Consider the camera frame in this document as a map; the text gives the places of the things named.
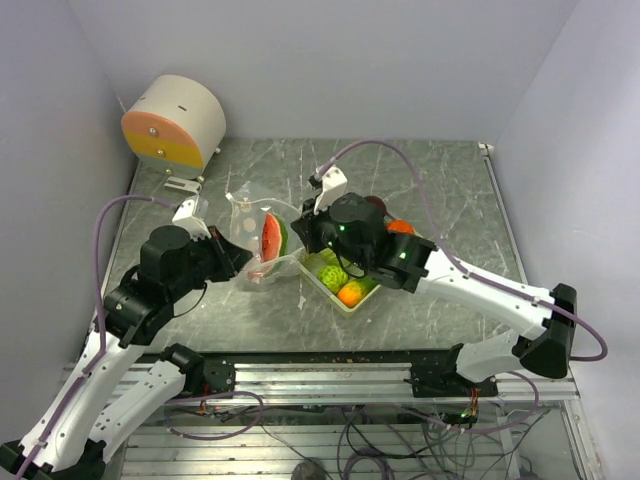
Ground watermelon slice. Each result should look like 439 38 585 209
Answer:
261 213 288 262

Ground pale green plastic basket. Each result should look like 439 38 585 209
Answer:
297 219 426 319

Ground dark red plum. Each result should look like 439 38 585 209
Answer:
365 195 387 216

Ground small white metal bracket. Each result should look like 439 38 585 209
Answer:
164 176 202 195

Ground aluminium rail base frame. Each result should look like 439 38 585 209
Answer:
54 349 581 406

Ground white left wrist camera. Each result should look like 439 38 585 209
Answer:
172 195 211 241

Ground clear polka dot zip bag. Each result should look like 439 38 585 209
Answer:
226 182 305 290

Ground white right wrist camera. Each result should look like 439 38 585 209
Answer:
310 166 348 215

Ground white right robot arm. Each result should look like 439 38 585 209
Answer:
291 193 576 396

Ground orange green mango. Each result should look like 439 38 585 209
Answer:
337 278 377 308

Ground round cream drawer cabinet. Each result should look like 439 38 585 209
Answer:
121 74 227 180

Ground loose cables under table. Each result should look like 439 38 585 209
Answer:
164 389 556 480

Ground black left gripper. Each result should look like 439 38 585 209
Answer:
167 223 252 299

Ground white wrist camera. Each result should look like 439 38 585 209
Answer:
172 195 211 241
310 166 348 215

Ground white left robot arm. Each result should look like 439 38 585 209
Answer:
1 226 253 479

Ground green custard apple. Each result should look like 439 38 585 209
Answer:
316 265 349 295

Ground orange tangerine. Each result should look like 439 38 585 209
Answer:
387 219 415 235

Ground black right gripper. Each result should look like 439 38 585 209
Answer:
291 192 370 270

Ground light green cabbage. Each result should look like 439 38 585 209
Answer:
308 248 340 266

